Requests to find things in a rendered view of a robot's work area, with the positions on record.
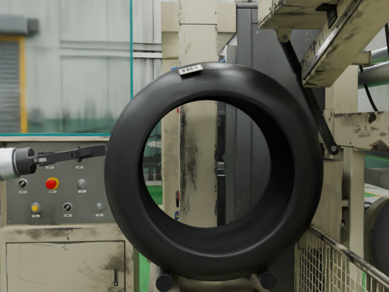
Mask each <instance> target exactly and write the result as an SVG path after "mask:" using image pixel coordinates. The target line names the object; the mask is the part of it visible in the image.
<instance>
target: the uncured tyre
mask: <svg viewBox="0 0 389 292"><path fill-rule="evenodd" d="M199 64H201V66H202V68H203V70H198V71H194V72H190V73H187V74H182V75H180V73H179V71H178V70H180V69H183V68H187V67H191V66H194V65H199ZM201 100H213V101H220V102H223V103H226V104H230V105H232V106H234V107H236V108H238V109H240V110H242V111H243V112H244V113H246V114H247V115H248V116H249V117H250V118H251V119H252V120H253V121H254V122H255V123H256V124H257V126H258V127H259V128H260V130H261V132H262V134H263V136H264V138H265V140H266V143H267V147H268V150H269V156H270V170H269V177H268V180H267V184H266V186H265V189H264V191H263V193H262V195H261V197H260V198H259V200H258V201H257V202H256V204H255V205H254V206H253V207H252V208H251V209H250V210H249V211H248V212H247V213H245V214H244V215H243V216H242V217H240V218H238V219H237V220H235V221H233V222H230V223H228V224H225V225H221V226H218V227H209V228H203V227H194V226H191V225H187V224H184V223H181V222H179V221H177V220H175V219H173V218H172V217H170V216H169V215H168V214H166V213H165V212H164V211H163V210H162V209H161V208H160V207H159V206H158V205H157V204H156V202H155V201H154V200H153V198H152V197H151V195H150V193H149V191H148V188H147V186H146V183H145V179H144V172H143V156H144V150H145V146H146V142H147V140H148V138H149V136H150V134H151V132H152V130H153V129H154V128H155V126H156V125H157V124H158V122H159V121H160V120H161V119H162V118H163V117H164V116H166V115H167V114H168V113H169V112H171V111H172V110H174V109H176V108H177V107H179V106H182V105H184V104H187V103H191V102H194V101H201ZM323 176H324V166H323V158H322V151H321V146H320V142H319V139H318V136H317V133H316V130H315V128H314V126H313V124H312V122H311V120H310V118H309V116H308V115H307V113H306V111H305V110H304V108H303V107H302V106H301V104H300V103H299V102H298V100H297V99H296V98H295V97H294V96H293V95H292V94H291V93H290V92H289V91H288V90H287V89H286V88H285V87H283V85H281V84H280V83H278V82H277V81H275V80H274V79H273V78H271V77H269V76H268V75H266V74H264V73H262V72H260V71H257V70H255V69H253V68H249V67H246V66H244V65H239V64H235V63H227V62H219V61H209V62H202V63H194V64H189V65H185V66H182V67H179V68H176V69H174V70H171V71H169V72H166V73H165V74H163V75H161V76H159V77H157V78H156V79H154V80H153V81H151V82H150V83H148V84H147V85H146V86H145V87H143V88H142V89H141V90H140V91H139V92H138V93H137V94H136V95H135V96H134V97H133V98H132V99H131V100H130V102H129V103H128V104H127V105H126V107H125V108H124V110H123V111H122V113H121V114H120V116H119V117H118V119H117V121H116V123H115V125H114V127H113V129H112V132H111V135H110V138H109V141H108V150H107V157H106V161H105V162H104V183H105V191H106V195H107V200H108V203H109V206H110V209H111V212H112V214H113V217H114V219H115V221H116V223H117V225H118V227H119V228H120V230H121V231H122V233H123V234H124V236H125V237H126V239H127V240H128V241H129V242H130V243H131V244H132V245H133V247H134V248H135V249H136V250H137V251H138V252H140V253H141V254H142V255H143V256H144V257H145V258H147V259H148V260H149V261H151V262H152V263H154V264H155V265H157V266H159V267H161V268H163V269H165V270H167V271H169V272H171V273H173V274H176V275H178V276H182V277H185V278H189V279H194V280H202V281H211V282H217V281H226V280H233V279H238V278H243V277H246V276H249V275H252V274H254V273H257V272H259V271H261V270H263V269H265V268H267V267H269V266H270V265H272V264H273V263H275V262H276V261H278V260H279V259H280V258H282V257H283V256H284V255H286V253H287V252H289V251H290V249H291V248H293V247H294V245H296V244H297V242H298V241H299V240H300V238H301V237H302V236H303V234H304V233H305V231H306V230H307V228H308V227H309V225H310V223H311V221H312V219H313V217H314V215H315V212H316V210H317V207H318V204H319V201H320V197H321V192H322V184H323Z"/></svg>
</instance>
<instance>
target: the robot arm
mask: <svg viewBox="0 0 389 292"><path fill-rule="evenodd" d="M98 156H105V145H97V146H92V147H84V148H81V147H78V149H74V150H69V151H60V152H56V151H50V152H46V151H42V152H38V155H35V154H34V150H33V149H32V148H31V147H26V148H18V149H17V148H16V147H14V148H13V147H12V148H0V181H5V180H12V179H17V178H20V177H21V176H23V175H28V174H34V173H35V172H36V165H37V164H39V165H40V167H42V166H46V165H50V164H54V163H57V162H61V161H65V160H75V159H78V161H80V159H85V158H93V157H98Z"/></svg>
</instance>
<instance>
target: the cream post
mask: <svg viewBox="0 0 389 292"><path fill-rule="evenodd" d="M217 25H218V0H178V30H179V31H178V51H179V67H182V66H185V65H189V64H194V63H202V62H209V61H218V26H217ZM217 108H218V102H217V101H213V100H201V101H194V102H191V103H187V104H184V105H182V106H179V221H180V222H181V223H184V224H187V225H191V226H194V227H203V228H209V227H217Z"/></svg>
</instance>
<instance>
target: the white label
mask: <svg viewBox="0 0 389 292"><path fill-rule="evenodd" d="M198 70H203V68H202V66H201V64H199V65H194V66H191V67H187V68H183V69H180V70H178V71H179V73H180V75H182V74H187V73H190V72H194V71H198Z"/></svg>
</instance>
